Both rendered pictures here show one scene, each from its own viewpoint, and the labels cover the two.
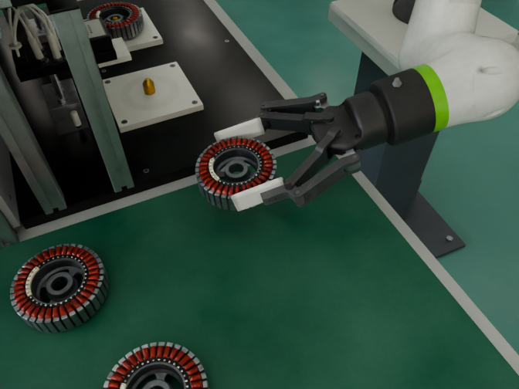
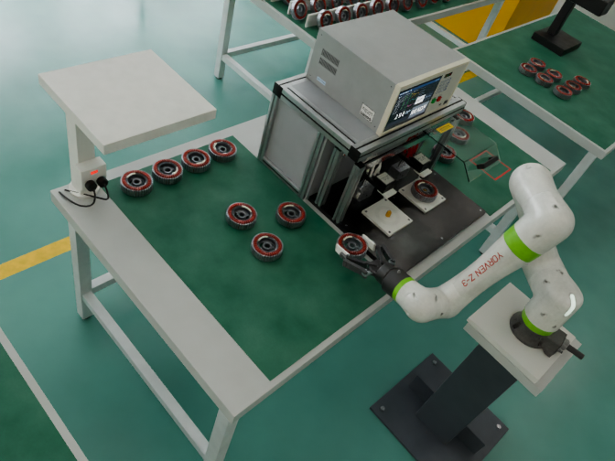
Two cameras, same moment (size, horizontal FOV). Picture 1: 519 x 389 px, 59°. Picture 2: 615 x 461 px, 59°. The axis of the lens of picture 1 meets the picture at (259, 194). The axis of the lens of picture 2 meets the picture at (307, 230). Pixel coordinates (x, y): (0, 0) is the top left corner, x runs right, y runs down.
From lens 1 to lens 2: 1.43 m
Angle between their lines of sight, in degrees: 38
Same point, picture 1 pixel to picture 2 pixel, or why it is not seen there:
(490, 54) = (421, 293)
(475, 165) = not seen: outside the picture
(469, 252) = not seen: outside the picture
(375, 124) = (382, 273)
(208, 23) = (451, 228)
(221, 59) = (426, 238)
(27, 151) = (326, 183)
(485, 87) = (408, 298)
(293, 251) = (332, 279)
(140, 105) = (378, 214)
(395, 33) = (496, 314)
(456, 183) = not seen: outside the picture
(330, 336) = (303, 293)
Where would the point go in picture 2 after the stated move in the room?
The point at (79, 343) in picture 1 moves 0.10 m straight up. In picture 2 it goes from (275, 226) to (281, 208)
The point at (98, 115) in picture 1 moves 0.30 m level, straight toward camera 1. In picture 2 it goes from (346, 194) to (285, 225)
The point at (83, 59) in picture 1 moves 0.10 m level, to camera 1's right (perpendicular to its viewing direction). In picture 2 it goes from (353, 178) to (364, 199)
